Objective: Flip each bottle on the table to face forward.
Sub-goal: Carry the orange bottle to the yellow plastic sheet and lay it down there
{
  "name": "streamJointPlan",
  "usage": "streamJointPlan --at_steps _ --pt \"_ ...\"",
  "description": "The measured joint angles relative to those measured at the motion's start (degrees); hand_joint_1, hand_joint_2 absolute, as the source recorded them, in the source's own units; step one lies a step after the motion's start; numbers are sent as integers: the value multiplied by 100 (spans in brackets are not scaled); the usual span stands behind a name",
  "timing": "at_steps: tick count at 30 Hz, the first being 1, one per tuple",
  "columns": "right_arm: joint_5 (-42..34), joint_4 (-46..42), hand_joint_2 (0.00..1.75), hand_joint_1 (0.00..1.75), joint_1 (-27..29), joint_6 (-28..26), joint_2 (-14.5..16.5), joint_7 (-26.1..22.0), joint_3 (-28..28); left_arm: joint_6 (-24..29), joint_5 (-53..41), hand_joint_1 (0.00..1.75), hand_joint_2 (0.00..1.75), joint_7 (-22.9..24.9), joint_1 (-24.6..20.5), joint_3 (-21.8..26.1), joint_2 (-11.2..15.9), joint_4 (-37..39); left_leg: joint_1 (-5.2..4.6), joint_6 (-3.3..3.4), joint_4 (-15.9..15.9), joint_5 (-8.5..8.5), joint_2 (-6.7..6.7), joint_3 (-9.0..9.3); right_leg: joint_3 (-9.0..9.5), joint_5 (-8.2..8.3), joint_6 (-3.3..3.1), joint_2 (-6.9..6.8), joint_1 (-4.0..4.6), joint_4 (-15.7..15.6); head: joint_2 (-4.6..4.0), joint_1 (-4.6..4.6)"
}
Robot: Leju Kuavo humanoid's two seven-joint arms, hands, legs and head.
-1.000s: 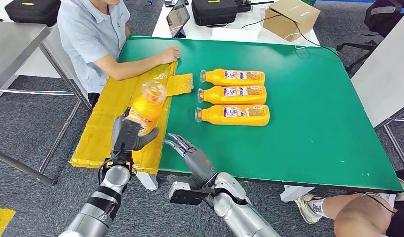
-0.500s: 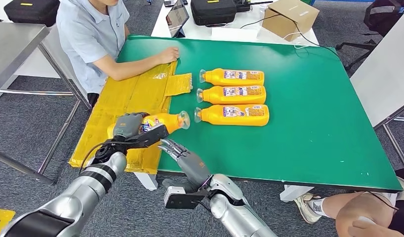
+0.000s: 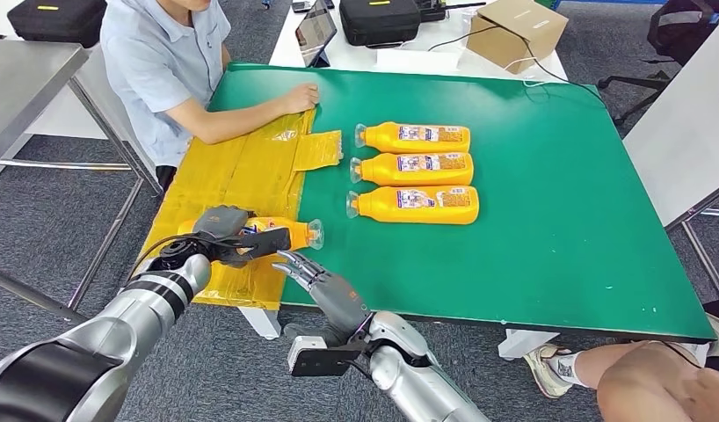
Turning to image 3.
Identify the white cable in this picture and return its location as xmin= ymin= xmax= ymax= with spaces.
xmin=502 ymin=55 xmax=548 ymax=89

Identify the person's right hand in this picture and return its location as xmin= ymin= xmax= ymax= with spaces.
xmin=280 ymin=83 xmax=321 ymax=116

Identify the black office chair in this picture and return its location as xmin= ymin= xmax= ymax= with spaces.
xmin=597 ymin=0 xmax=719 ymax=130

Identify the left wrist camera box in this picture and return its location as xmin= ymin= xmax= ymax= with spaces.
xmin=236 ymin=227 xmax=292 ymax=261

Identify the black radio device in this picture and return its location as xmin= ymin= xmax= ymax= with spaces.
xmin=414 ymin=0 xmax=488 ymax=23

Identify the brown cardboard box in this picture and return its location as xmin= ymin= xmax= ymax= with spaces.
xmin=466 ymin=0 xmax=569 ymax=75

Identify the grey table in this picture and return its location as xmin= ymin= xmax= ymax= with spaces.
xmin=621 ymin=14 xmax=719 ymax=298

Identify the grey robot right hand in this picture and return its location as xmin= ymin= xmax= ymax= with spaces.
xmin=272 ymin=250 xmax=373 ymax=347

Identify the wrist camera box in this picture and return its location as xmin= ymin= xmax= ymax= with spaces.
xmin=236 ymin=227 xmax=292 ymax=261
xmin=287 ymin=336 xmax=367 ymax=379

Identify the white table leg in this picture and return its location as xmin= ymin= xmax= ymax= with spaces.
xmin=238 ymin=307 xmax=283 ymax=341
xmin=497 ymin=329 xmax=562 ymax=361

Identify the tablet on stand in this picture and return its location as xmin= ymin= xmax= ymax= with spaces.
xmin=295 ymin=0 xmax=338 ymax=69

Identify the orange detergent bottle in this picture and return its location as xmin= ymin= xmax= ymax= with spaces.
xmin=348 ymin=152 xmax=475 ymax=187
xmin=353 ymin=120 xmax=472 ymax=155
xmin=176 ymin=216 xmax=325 ymax=252
xmin=345 ymin=186 xmax=481 ymax=226

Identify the yellow taped cardboard sheet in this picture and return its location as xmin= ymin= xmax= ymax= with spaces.
xmin=126 ymin=107 xmax=344 ymax=311

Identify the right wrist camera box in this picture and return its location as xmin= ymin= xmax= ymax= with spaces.
xmin=287 ymin=336 xmax=367 ymax=379

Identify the black carrying case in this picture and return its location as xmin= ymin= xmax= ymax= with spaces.
xmin=7 ymin=0 xmax=107 ymax=49
xmin=339 ymin=0 xmax=423 ymax=47

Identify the seated person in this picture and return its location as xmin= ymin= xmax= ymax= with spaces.
xmin=100 ymin=0 xmax=321 ymax=193

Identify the steel table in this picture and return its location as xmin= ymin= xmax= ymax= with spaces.
xmin=0 ymin=39 xmax=165 ymax=324

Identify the black cable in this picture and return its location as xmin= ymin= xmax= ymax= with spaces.
xmin=426 ymin=23 xmax=606 ymax=106

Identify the white table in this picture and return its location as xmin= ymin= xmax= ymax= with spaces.
xmin=269 ymin=0 xmax=569 ymax=83

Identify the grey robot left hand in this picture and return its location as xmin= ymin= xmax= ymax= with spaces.
xmin=192 ymin=205 xmax=256 ymax=269

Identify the person with bare legs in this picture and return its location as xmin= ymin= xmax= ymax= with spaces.
xmin=522 ymin=296 xmax=719 ymax=422

